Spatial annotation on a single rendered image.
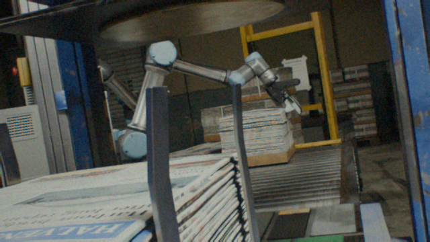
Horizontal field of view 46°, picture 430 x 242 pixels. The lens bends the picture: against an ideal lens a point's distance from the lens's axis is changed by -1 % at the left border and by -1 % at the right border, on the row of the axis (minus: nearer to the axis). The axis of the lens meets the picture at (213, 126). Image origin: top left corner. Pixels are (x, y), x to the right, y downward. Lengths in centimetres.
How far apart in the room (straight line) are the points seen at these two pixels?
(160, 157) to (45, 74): 217
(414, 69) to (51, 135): 170
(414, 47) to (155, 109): 102
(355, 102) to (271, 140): 607
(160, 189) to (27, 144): 210
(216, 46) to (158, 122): 989
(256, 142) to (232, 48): 794
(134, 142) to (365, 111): 638
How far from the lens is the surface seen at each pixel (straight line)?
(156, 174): 32
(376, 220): 123
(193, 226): 42
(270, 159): 224
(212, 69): 244
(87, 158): 146
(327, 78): 436
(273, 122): 222
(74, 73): 146
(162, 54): 222
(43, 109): 246
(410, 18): 128
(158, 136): 32
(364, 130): 829
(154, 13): 88
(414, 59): 128
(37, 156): 242
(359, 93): 825
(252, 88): 404
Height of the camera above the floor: 113
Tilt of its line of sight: 3 degrees down
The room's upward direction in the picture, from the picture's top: 9 degrees counter-clockwise
